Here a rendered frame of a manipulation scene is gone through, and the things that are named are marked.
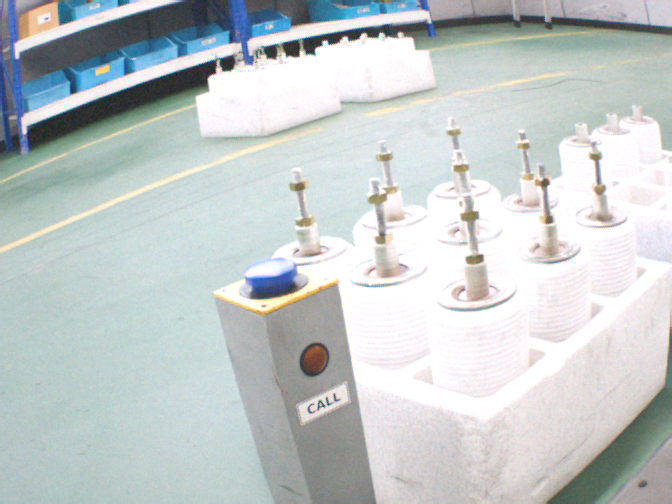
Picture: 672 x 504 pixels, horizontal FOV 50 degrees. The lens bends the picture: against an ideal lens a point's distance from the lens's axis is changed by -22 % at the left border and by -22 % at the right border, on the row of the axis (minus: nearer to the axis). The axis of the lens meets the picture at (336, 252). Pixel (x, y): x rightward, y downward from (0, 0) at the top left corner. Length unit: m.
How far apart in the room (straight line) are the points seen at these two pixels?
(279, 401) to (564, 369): 0.27
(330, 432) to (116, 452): 0.49
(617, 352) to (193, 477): 0.54
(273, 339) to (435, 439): 0.20
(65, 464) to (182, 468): 0.19
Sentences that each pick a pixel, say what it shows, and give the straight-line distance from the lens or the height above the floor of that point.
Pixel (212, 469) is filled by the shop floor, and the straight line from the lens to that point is 1.04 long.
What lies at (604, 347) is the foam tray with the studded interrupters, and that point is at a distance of 0.85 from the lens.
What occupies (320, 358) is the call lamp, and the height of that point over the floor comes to 0.26.
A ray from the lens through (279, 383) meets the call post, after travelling 0.65.
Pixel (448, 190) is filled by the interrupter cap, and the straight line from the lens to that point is 1.08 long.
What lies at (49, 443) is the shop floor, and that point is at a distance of 1.19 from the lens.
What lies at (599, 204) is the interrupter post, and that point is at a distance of 0.92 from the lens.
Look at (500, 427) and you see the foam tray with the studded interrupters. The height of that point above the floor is 0.16.
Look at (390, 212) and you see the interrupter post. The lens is 0.99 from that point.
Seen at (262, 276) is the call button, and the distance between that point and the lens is 0.65.
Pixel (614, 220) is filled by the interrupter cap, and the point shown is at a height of 0.25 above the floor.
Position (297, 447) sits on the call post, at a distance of 0.68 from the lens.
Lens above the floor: 0.54
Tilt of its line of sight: 18 degrees down
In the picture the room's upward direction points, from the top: 10 degrees counter-clockwise
